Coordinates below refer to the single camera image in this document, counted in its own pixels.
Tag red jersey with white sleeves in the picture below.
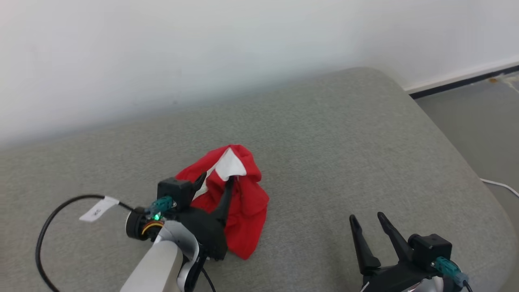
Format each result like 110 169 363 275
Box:
174 144 270 260

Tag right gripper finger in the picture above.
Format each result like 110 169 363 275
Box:
350 215 382 276
377 212 414 263

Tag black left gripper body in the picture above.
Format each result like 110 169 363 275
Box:
175 208 228 261

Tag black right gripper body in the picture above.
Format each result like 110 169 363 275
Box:
360 262 443 292

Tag white wall skirting board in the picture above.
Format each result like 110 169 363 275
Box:
403 59 519 100

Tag teal left camera connector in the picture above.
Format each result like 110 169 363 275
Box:
145 195 176 220

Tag white floor cable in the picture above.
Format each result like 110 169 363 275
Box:
480 178 519 198

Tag teal camera connector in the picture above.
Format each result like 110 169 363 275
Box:
145 195 176 220
432 258 469 286

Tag teal right camera connector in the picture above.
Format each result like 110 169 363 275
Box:
432 258 469 286

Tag black cable with white label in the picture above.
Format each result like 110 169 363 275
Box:
36 195 136 292

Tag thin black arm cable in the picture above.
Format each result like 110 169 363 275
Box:
201 266 216 292

